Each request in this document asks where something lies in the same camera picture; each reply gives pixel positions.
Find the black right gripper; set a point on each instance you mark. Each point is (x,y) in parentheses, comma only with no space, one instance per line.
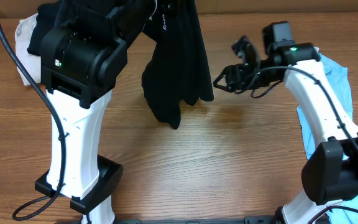
(233,73)

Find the black t-shirt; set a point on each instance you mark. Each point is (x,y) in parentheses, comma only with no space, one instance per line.
(178,70)

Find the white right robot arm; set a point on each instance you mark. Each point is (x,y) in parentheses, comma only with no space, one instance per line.
(330,175)

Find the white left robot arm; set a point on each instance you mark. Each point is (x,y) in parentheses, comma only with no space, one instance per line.
(81,58)

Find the folded black garment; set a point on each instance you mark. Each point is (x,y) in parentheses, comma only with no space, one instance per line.
(45,21)

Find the folded beige garment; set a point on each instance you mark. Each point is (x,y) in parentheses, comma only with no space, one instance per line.
(23,36)

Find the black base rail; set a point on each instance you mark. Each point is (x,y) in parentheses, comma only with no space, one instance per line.
(179,221)

